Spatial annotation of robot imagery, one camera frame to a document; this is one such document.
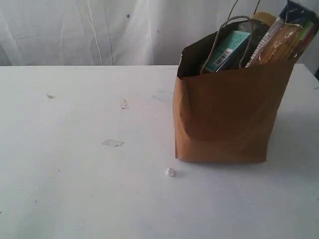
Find white paper ball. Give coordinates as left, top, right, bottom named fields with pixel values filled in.
left=165, top=168, right=176, bottom=177

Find large brown paper bag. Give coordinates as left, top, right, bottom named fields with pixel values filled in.
left=173, top=16, right=296, bottom=163

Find nut jar with gold lid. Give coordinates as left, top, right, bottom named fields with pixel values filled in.
left=201, top=11, right=277, bottom=73

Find spaghetti packet dark blue ends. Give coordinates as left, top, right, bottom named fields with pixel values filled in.
left=246, top=0, right=319, bottom=68

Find small white paper scrap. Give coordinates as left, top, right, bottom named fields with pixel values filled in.
left=120, top=99, right=129, bottom=110

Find clear tape piece on table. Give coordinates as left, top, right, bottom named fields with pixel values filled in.
left=102, top=139, right=124, bottom=147

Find white backdrop curtain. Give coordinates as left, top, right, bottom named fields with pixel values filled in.
left=0, top=0, right=286, bottom=66

